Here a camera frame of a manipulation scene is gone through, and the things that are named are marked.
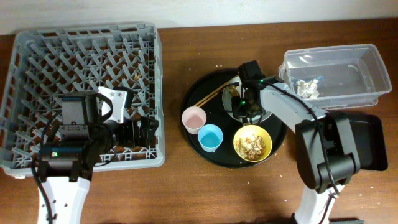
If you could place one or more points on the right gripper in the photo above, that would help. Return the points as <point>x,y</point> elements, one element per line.
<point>238,110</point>

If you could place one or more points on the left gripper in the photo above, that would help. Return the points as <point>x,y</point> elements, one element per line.
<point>134,139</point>

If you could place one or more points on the grey round plate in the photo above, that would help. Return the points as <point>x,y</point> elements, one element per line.
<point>227,102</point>

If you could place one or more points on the yellow plastic bowl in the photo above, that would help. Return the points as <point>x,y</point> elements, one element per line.
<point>249,130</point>

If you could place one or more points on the wooden chopstick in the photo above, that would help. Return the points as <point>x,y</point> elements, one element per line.
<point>211,96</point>
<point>214,90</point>

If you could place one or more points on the food scraps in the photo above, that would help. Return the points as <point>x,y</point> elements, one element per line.
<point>250,148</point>

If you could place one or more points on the pink plastic cup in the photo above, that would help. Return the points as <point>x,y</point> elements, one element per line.
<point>193,119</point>

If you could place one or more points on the blue plastic cup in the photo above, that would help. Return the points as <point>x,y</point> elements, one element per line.
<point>210,137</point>

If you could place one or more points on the gold foil snack wrapper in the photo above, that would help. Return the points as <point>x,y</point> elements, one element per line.
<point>233,90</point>

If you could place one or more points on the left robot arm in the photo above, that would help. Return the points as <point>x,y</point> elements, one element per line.
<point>92,125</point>

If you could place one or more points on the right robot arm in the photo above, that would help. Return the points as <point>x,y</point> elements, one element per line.
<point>328,157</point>

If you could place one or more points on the clear plastic waste bin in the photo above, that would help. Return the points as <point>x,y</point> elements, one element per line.
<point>349,76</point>

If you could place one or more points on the grey plastic dishwasher rack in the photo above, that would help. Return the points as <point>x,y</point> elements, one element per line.
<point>46,64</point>

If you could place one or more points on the round black serving tray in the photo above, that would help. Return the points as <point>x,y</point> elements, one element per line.
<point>225,155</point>

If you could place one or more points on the black rectangular tray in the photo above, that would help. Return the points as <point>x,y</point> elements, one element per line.
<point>368,137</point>

